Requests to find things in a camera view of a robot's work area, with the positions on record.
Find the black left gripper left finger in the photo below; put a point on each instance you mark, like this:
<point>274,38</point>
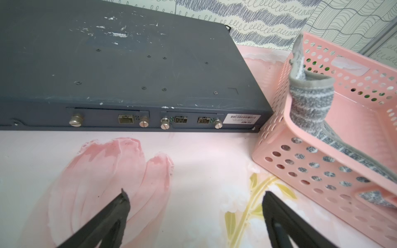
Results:
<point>105,229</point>

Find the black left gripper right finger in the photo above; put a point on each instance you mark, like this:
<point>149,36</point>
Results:
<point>284,226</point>

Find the grey striped square dishcloth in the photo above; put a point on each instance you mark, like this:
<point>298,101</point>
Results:
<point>313,95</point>

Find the pink perforated plastic basket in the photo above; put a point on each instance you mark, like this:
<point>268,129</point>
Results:
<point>364,115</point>

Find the pink floral table mat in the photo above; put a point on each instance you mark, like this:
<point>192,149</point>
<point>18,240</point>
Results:
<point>186,189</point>

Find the dark grey network switch box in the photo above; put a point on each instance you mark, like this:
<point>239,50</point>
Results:
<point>102,66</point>

